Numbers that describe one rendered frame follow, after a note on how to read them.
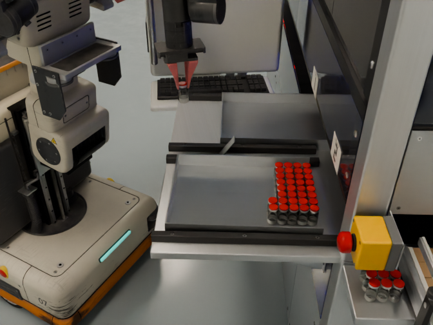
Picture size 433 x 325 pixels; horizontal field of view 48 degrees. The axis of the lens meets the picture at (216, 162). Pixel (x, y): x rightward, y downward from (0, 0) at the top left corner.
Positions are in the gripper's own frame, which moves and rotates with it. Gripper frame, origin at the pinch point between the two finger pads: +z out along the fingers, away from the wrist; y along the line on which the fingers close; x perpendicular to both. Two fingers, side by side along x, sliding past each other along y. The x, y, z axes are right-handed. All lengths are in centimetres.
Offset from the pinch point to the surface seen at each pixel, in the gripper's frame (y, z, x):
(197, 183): 1.4, 25.6, -2.5
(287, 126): 32.6, 25.1, 17.9
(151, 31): 0, 8, 67
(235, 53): 31, 21, 70
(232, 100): 20.4, 22.8, 35.2
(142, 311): -19, 111, 36
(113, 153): -23, 103, 150
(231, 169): 11.1, 25.6, 1.0
